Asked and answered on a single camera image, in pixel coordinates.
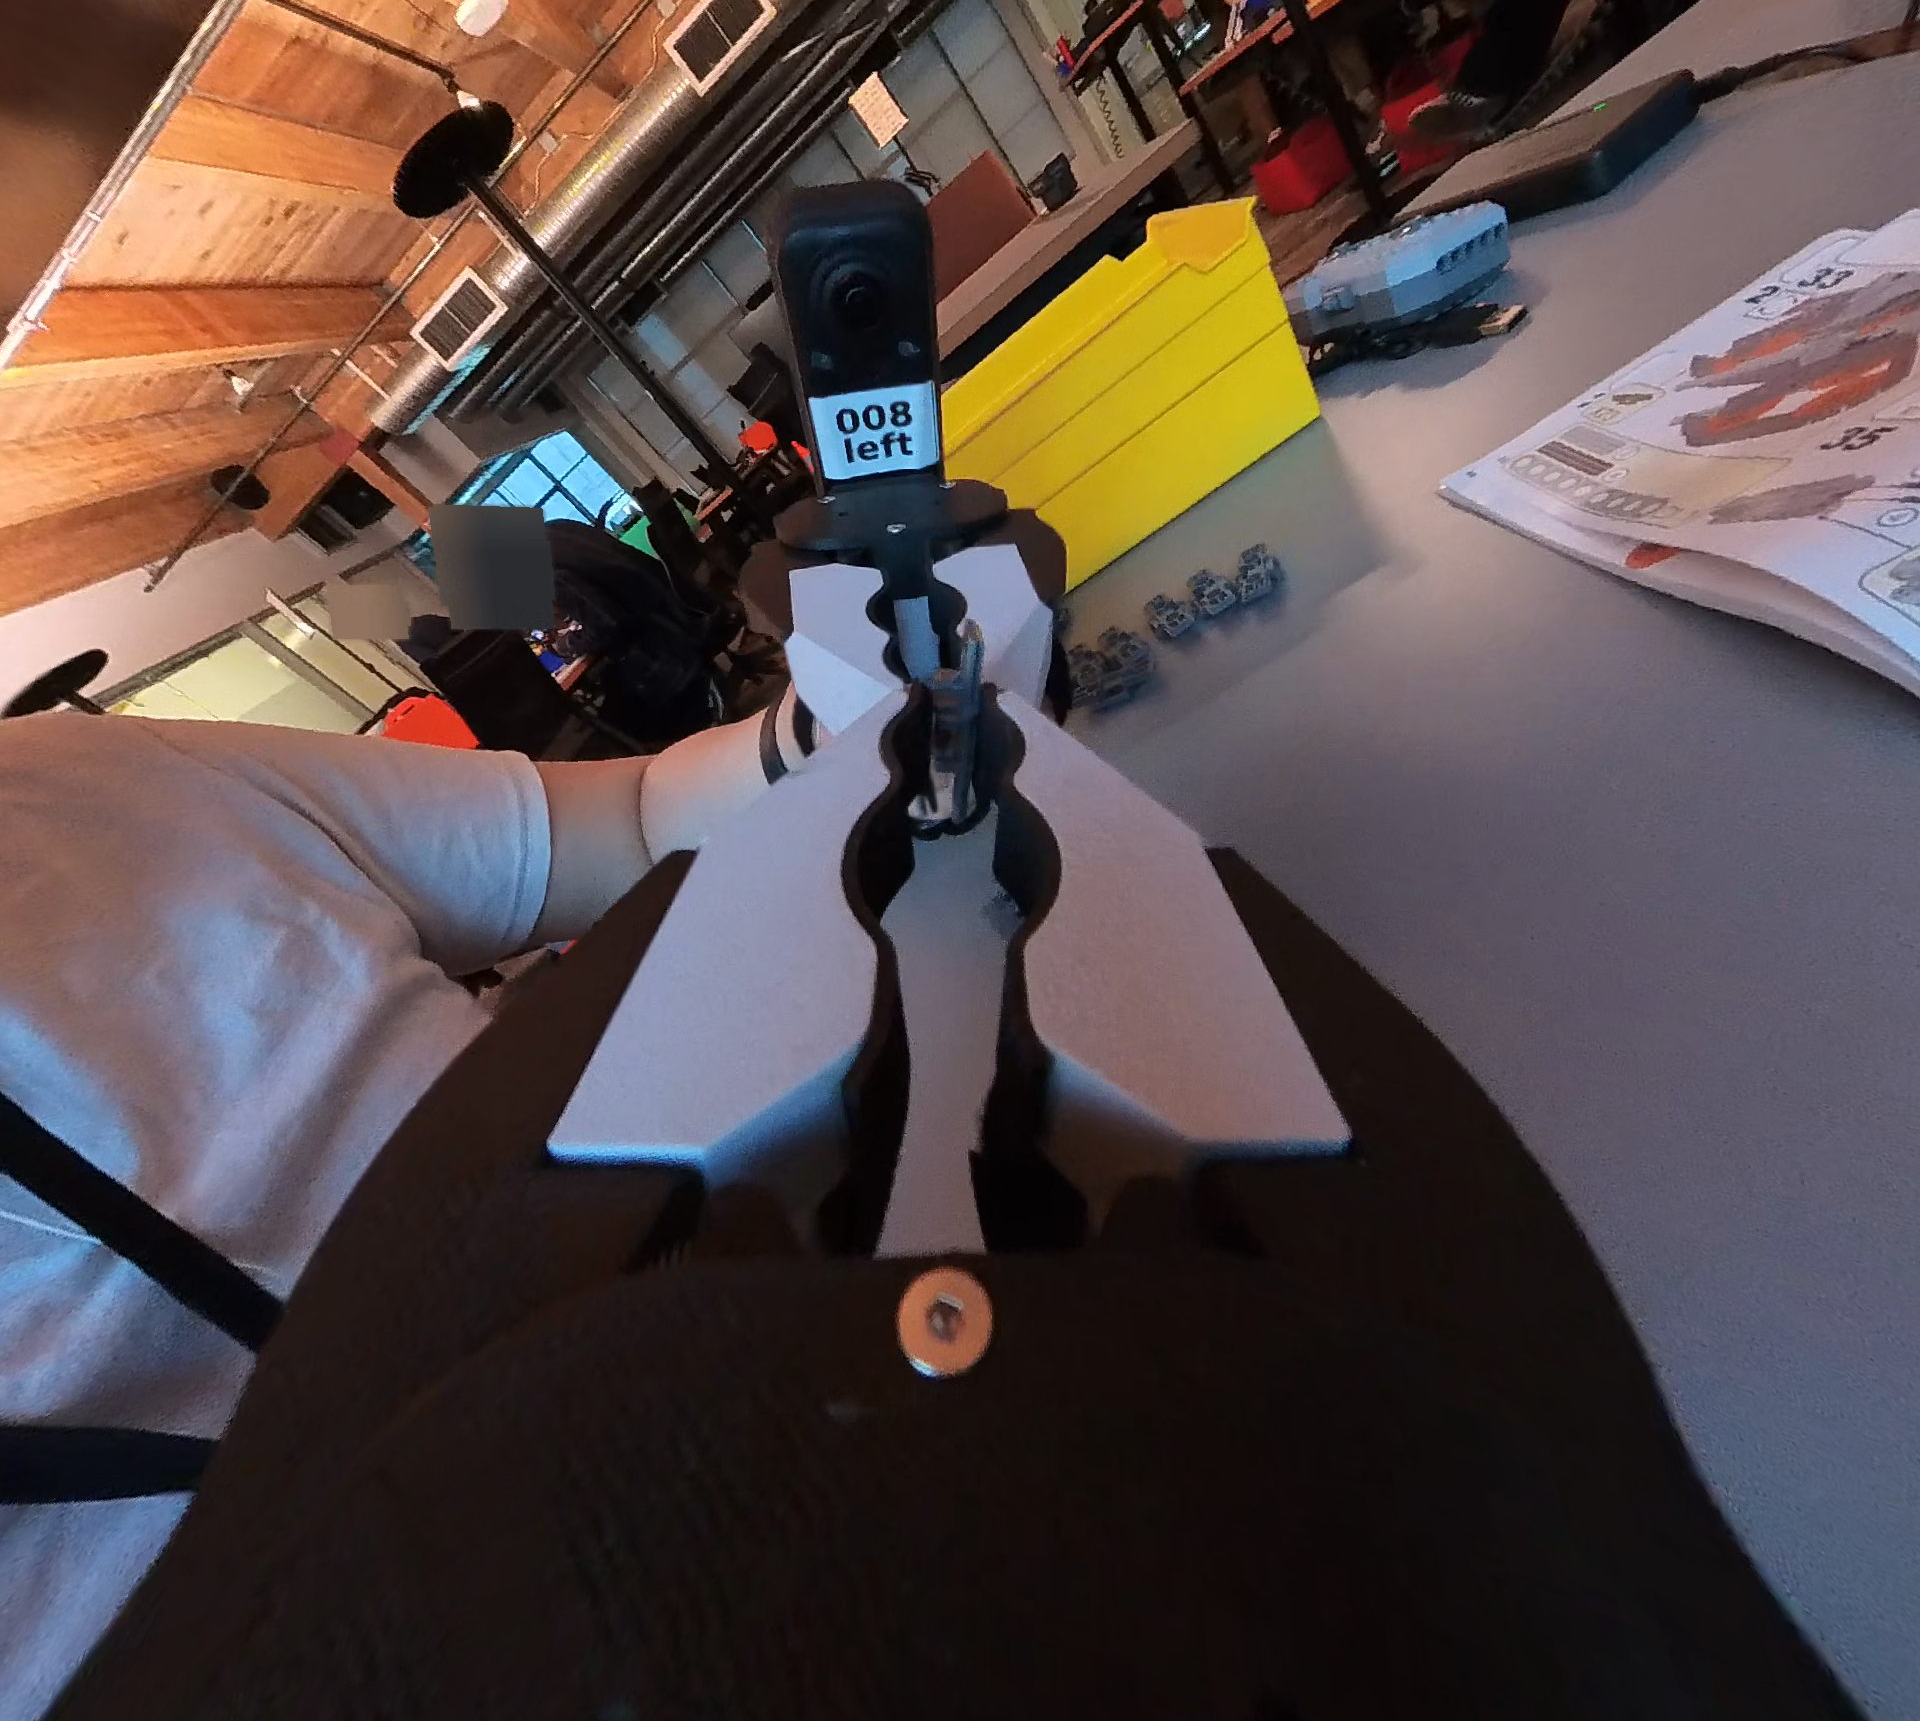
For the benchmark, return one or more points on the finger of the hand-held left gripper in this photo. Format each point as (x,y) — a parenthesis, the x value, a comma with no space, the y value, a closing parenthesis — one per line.
(833,657)
(1004,620)

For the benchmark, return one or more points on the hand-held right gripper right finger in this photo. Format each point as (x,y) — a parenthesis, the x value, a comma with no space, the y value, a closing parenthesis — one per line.
(1184,1002)

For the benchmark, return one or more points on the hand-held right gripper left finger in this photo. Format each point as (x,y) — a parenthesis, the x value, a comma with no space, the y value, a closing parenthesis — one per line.
(721,1002)

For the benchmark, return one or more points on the grey desk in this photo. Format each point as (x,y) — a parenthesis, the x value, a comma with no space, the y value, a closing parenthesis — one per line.
(1424,852)

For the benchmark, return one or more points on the brown chair back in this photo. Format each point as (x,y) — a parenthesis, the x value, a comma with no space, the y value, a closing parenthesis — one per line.
(978,198)

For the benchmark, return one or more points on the black bulky object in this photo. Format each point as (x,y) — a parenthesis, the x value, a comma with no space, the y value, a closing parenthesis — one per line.
(661,627)

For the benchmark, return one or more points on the grey work table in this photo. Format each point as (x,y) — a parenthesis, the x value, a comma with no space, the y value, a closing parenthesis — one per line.
(1080,237)

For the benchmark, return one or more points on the yellow plastic bin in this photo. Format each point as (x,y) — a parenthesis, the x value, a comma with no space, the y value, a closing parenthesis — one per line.
(1140,401)

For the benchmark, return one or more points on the arched window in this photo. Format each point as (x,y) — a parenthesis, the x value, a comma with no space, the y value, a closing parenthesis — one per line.
(548,485)

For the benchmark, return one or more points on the orange object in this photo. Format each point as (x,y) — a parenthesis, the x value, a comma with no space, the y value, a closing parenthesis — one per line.
(428,720)

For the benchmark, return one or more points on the black round pole lamp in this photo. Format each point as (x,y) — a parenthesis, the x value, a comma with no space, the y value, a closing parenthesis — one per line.
(451,154)
(53,683)

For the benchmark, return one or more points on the red plastic crate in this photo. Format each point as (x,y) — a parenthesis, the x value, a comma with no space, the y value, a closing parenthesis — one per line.
(1304,169)

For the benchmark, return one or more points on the white ceiling sensor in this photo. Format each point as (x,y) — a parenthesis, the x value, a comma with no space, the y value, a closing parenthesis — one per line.
(483,8)

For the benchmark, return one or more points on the person's light shirt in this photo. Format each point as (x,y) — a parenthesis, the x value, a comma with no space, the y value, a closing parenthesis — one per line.
(224,927)

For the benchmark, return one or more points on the grey electronic hub block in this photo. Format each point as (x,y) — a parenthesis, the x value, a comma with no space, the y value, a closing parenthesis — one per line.
(1395,274)

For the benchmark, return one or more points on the open instruction booklet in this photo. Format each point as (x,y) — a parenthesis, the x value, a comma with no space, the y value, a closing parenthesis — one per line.
(1724,477)

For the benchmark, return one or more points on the black power adapter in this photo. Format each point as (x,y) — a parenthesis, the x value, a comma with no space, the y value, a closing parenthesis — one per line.
(1590,154)

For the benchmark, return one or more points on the silver ventilation duct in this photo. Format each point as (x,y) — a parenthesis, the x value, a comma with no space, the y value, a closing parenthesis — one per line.
(631,146)

